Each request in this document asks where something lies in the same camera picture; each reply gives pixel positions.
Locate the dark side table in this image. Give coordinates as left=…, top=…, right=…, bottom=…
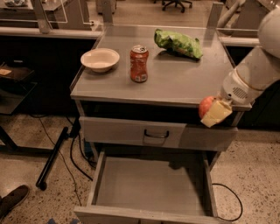
left=0, top=62, right=36, bottom=154

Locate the black floor cable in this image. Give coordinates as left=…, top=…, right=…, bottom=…
left=212, top=183, right=244, bottom=222

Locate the black office chair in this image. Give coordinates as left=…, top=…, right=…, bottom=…
left=160, top=0, right=193, bottom=13

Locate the orange soda can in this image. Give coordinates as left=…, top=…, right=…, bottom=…
left=130, top=45, right=149, bottom=83

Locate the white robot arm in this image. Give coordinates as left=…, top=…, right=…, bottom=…
left=199, top=7, right=280, bottom=128

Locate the black stand leg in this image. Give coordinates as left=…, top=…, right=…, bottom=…
left=36, top=127, right=68, bottom=191

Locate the white bowl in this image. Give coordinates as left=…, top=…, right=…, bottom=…
left=80, top=48, right=120, bottom=73

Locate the open middle drawer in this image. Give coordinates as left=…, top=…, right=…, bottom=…
left=74, top=150, right=231, bottom=224

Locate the red apple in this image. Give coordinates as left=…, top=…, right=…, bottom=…
left=199, top=96, right=216, bottom=118

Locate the closed top drawer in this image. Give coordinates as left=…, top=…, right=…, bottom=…
left=80, top=116, right=238, bottom=151

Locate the green chip bag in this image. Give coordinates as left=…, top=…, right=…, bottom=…
left=154, top=29, right=203, bottom=60

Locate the grey metal cabinet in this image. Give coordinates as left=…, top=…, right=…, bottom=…
left=69, top=24, right=253, bottom=165

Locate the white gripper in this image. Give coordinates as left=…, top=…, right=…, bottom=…
left=200, top=69, right=257, bottom=128

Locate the dark shoe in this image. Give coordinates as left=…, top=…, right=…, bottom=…
left=0, top=185, right=30, bottom=221

